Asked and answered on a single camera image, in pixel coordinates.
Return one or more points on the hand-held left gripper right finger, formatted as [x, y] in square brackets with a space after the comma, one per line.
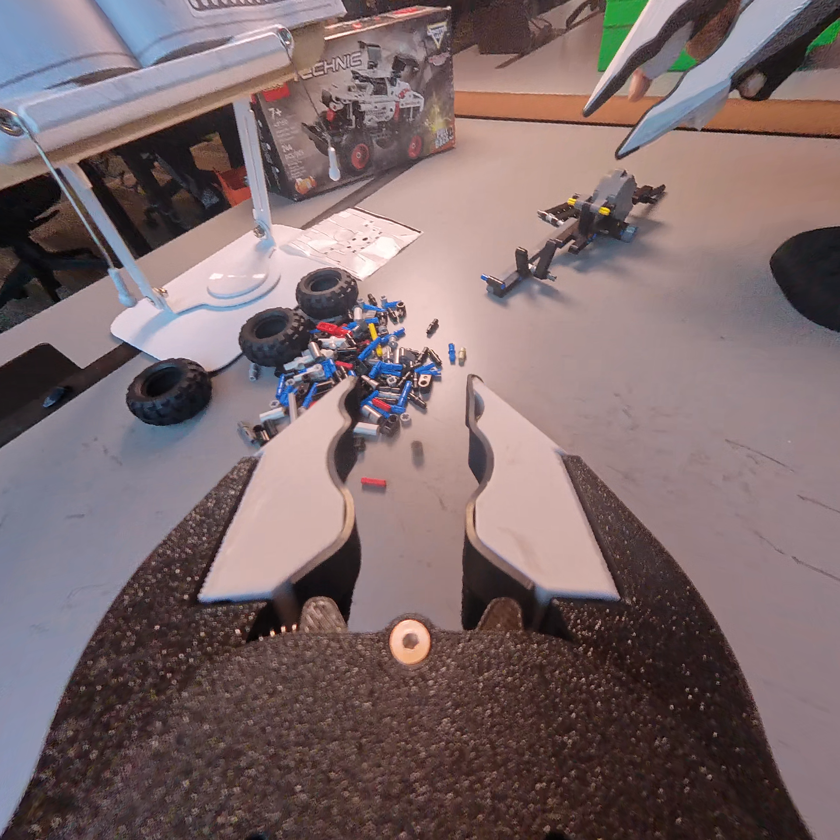
[545, 525]

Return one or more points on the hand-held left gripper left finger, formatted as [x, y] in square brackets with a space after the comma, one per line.
[276, 525]

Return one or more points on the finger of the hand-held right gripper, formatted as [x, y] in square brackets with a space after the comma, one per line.
[643, 46]
[722, 72]

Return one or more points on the grey and black brick chassis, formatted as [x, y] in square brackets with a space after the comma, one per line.
[591, 210]

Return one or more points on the pile of small building pieces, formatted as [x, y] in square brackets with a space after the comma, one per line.
[355, 368]

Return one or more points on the building instruction booklet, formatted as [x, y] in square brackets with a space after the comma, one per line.
[131, 26]

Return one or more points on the grey desk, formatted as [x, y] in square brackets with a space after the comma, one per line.
[683, 420]

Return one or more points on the black toy tyre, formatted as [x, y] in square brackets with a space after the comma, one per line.
[169, 391]
[327, 293]
[276, 336]

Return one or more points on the black cushion pad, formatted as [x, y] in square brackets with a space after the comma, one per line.
[811, 278]

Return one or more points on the white book stand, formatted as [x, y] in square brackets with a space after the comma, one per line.
[197, 309]

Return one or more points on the white sticker sheet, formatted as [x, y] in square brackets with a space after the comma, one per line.
[355, 243]

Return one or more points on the toy truck box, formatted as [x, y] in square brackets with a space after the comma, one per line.
[355, 105]

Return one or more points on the orange plastic crate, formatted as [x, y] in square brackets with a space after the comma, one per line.
[234, 187]

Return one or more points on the black office chair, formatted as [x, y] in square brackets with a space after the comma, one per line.
[26, 236]

